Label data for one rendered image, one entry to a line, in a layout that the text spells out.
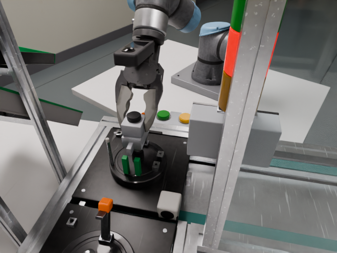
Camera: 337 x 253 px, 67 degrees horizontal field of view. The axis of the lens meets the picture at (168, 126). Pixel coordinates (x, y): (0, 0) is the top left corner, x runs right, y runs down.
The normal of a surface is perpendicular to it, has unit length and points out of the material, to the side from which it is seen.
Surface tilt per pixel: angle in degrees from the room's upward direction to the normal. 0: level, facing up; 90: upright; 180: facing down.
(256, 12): 90
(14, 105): 90
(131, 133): 90
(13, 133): 0
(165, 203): 0
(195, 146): 90
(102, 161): 0
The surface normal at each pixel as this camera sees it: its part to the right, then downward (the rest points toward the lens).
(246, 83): -0.20, 0.63
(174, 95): 0.00, -0.76
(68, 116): 0.93, 0.24
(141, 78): -0.15, -0.02
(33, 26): 0.80, 0.39
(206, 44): -0.72, 0.41
